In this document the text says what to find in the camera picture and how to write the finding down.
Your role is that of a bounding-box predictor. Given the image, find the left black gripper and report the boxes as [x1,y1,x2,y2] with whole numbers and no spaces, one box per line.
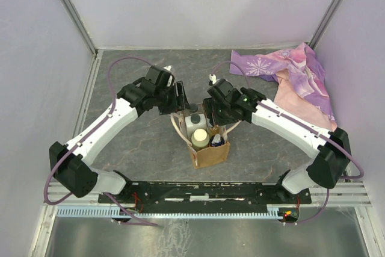
[155,81,192,116]

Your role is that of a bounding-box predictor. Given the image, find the white square bottle grey cap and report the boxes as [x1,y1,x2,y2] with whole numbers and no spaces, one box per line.
[185,113,207,139]

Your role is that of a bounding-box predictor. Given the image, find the brown canvas tote bag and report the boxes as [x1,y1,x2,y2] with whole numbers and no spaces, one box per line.
[170,113,240,169]

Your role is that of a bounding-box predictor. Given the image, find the purple pink patterned cloth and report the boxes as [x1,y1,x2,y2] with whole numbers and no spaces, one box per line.
[229,43,337,131]

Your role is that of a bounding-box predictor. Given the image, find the clear bottle dark cap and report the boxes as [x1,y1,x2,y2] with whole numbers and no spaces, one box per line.
[187,103,199,115]

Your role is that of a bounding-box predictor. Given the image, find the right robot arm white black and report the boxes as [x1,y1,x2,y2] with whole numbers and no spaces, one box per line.
[206,75,351,203]

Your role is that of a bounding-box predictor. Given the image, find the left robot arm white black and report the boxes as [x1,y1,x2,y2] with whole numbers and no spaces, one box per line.
[49,66,188,203]

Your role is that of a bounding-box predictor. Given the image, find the cream lid green jar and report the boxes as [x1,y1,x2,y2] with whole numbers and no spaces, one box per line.
[191,129,209,151]

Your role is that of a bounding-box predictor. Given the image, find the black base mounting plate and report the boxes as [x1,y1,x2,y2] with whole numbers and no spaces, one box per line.
[113,181,312,212]

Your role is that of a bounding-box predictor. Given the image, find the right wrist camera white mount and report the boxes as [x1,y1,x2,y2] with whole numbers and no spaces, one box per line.
[209,73,217,86]

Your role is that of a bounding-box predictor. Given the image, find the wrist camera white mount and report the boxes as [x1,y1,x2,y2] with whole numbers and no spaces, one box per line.
[163,65,175,87]
[209,73,217,86]

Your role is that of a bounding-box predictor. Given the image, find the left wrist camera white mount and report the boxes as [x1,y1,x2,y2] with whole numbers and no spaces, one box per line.
[163,65,175,87]

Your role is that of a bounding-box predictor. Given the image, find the light blue slotted cable duct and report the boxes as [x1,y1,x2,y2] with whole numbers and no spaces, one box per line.
[57,202,298,220]

